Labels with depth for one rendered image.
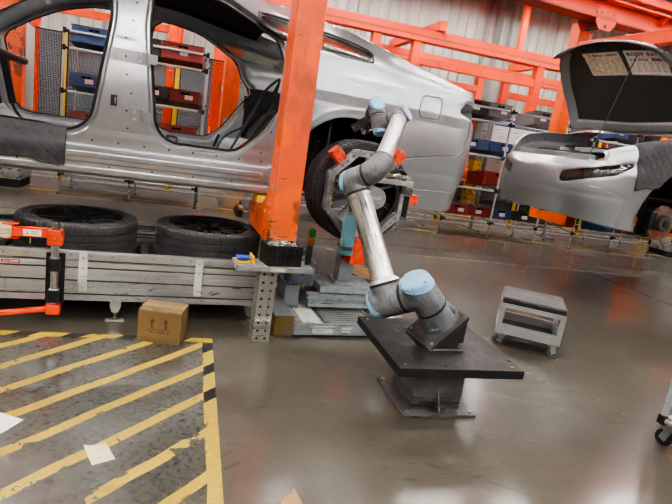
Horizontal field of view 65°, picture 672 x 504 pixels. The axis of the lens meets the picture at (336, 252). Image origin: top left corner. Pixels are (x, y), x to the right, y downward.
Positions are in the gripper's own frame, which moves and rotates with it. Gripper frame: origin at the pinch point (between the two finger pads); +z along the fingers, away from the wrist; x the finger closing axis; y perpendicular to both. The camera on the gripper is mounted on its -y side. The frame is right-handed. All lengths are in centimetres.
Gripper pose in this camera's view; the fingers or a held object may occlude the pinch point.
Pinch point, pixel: (362, 132)
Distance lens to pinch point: 340.3
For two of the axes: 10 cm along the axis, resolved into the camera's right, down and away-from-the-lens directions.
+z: -1.4, 2.4, 9.6
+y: 8.8, -4.2, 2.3
